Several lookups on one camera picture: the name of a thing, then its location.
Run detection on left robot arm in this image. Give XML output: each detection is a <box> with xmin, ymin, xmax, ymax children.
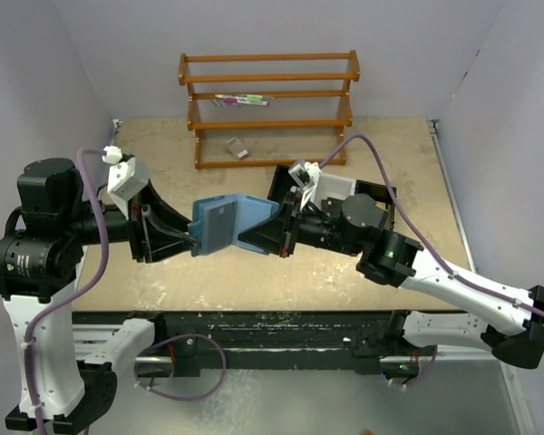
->
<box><xmin>0</xmin><ymin>153</ymin><xmax>194</xmax><ymax>434</ymax></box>

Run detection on blue card holder wallet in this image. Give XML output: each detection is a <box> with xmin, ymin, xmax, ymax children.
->
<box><xmin>188</xmin><ymin>193</ymin><xmax>279</xmax><ymax>256</ymax></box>

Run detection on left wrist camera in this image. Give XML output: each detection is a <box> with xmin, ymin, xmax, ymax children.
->
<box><xmin>102</xmin><ymin>145</ymin><xmax>149</xmax><ymax>219</ymax></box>

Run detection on wooden three-tier shelf rack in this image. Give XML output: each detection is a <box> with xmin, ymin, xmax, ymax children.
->
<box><xmin>178</xmin><ymin>50</ymin><xmax>361</xmax><ymax>169</ymax></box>

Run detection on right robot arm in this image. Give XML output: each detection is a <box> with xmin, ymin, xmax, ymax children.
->
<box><xmin>238</xmin><ymin>192</ymin><xmax>544</xmax><ymax>369</ymax></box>

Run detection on small clear plastic box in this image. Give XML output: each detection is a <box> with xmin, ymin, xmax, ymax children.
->
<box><xmin>226</xmin><ymin>137</ymin><xmax>249</xmax><ymax>160</ymax></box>

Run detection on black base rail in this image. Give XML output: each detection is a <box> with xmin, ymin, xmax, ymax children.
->
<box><xmin>73</xmin><ymin>311</ymin><xmax>434</xmax><ymax>377</ymax></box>

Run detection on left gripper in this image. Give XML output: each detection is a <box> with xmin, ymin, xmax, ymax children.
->
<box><xmin>63</xmin><ymin>175</ymin><xmax>201</xmax><ymax>259</ymax></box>

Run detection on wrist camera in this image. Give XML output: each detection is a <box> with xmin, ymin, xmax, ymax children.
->
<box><xmin>102</xmin><ymin>145</ymin><xmax>149</xmax><ymax>219</ymax></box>
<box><xmin>288</xmin><ymin>159</ymin><xmax>322</xmax><ymax>210</ymax></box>

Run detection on purple cable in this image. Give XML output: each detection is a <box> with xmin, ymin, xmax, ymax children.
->
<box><xmin>22</xmin><ymin>147</ymin><xmax>230</xmax><ymax>435</ymax></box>
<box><xmin>319</xmin><ymin>133</ymin><xmax>544</xmax><ymax>395</ymax></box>

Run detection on green marker pen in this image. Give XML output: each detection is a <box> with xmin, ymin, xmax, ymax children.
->
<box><xmin>235</xmin><ymin>94</ymin><xmax>275</xmax><ymax>102</ymax></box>

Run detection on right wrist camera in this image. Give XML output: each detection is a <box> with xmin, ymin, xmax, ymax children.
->
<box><xmin>288</xmin><ymin>159</ymin><xmax>322</xmax><ymax>210</ymax></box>

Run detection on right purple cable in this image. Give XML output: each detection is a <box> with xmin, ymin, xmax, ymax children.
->
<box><xmin>319</xmin><ymin>133</ymin><xmax>544</xmax><ymax>395</ymax></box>

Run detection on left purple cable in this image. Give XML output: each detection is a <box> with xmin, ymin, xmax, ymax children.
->
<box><xmin>22</xmin><ymin>147</ymin><xmax>230</xmax><ymax>435</ymax></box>

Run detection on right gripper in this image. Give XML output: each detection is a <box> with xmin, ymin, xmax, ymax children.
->
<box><xmin>239</xmin><ymin>190</ymin><xmax>363</xmax><ymax>258</ymax></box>

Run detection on black and white organizer tray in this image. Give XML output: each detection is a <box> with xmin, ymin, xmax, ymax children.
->
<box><xmin>267</xmin><ymin>165</ymin><xmax>395</xmax><ymax>229</ymax></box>

